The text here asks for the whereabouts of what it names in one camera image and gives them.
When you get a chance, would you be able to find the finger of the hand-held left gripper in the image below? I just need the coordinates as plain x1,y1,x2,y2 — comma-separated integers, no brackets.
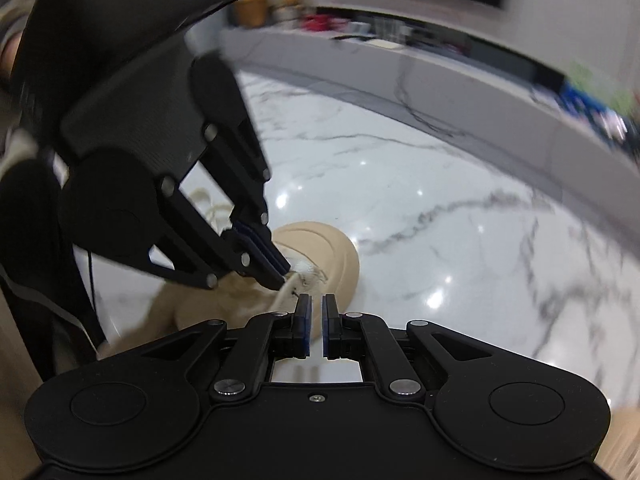
150,180,281,291
200,110,292,275

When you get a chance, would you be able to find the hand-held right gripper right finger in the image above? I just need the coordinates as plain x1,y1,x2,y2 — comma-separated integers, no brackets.
321,294,494,401

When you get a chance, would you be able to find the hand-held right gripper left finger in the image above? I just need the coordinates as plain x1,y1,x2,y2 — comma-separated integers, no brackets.
142,294,313,401

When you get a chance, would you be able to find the white shoelace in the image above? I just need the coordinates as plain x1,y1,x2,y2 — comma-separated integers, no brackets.
192,187,328,297

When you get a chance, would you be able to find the cream platform shoe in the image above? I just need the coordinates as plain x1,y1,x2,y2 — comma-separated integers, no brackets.
97,220,361,361
595,405,640,480

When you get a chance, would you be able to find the person's left forearm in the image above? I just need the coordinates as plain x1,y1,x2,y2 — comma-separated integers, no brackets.
0,7,31,93

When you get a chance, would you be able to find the gold vase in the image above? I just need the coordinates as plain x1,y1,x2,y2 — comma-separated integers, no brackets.
232,0,275,28

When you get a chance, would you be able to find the red box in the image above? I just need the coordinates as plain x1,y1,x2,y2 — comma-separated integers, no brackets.
302,14,346,33

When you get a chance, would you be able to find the marble TV console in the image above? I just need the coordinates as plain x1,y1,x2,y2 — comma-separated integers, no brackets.
220,7,640,186

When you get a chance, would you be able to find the beige sofa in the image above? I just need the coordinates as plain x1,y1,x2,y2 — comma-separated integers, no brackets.
0,127,46,480

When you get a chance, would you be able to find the black speaker bar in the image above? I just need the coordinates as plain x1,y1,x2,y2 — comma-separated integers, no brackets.
470,40,566,86

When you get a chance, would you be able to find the lotus painting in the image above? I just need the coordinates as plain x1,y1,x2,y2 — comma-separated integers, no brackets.
560,60,638,143

